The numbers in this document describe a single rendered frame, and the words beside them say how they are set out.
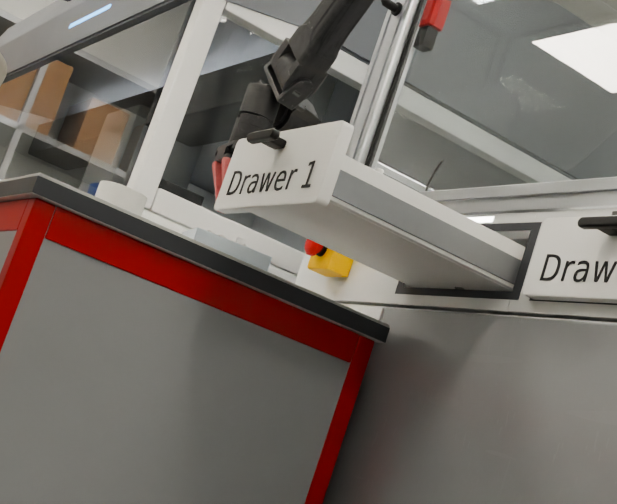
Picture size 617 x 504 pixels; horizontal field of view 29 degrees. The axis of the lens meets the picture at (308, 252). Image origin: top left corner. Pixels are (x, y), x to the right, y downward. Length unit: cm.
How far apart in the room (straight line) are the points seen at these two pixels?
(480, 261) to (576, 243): 13
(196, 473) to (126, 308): 25
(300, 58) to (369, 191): 36
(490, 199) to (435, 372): 27
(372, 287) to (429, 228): 38
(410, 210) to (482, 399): 27
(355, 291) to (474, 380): 39
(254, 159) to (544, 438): 54
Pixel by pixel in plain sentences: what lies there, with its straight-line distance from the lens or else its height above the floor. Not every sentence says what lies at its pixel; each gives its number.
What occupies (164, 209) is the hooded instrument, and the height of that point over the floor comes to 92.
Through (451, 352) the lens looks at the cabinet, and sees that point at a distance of 168.
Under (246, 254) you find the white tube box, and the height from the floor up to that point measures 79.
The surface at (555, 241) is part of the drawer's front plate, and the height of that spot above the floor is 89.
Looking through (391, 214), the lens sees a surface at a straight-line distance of 151.
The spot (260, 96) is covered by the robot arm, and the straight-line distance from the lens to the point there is 183.
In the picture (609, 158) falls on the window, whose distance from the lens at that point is 162.
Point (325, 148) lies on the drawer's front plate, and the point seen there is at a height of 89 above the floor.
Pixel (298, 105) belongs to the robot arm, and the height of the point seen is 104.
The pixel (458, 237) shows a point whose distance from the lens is 157.
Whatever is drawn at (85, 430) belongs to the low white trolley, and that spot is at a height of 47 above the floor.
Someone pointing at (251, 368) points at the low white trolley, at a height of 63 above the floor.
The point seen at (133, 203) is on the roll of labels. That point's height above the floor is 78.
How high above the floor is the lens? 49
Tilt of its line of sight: 11 degrees up
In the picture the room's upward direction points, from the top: 19 degrees clockwise
